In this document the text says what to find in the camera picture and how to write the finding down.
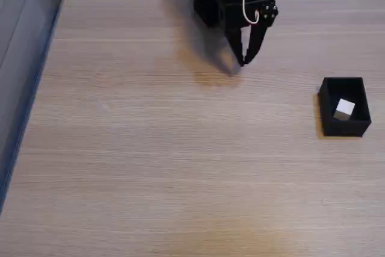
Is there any white cube block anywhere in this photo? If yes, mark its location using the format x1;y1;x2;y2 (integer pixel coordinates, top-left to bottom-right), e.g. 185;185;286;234
332;98;356;120

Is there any black open box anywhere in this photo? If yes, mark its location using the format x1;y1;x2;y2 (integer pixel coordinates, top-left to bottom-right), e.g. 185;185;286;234
318;76;372;138

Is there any grey cabinet side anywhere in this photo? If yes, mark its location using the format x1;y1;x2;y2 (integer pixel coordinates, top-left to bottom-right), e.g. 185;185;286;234
0;0;66;206

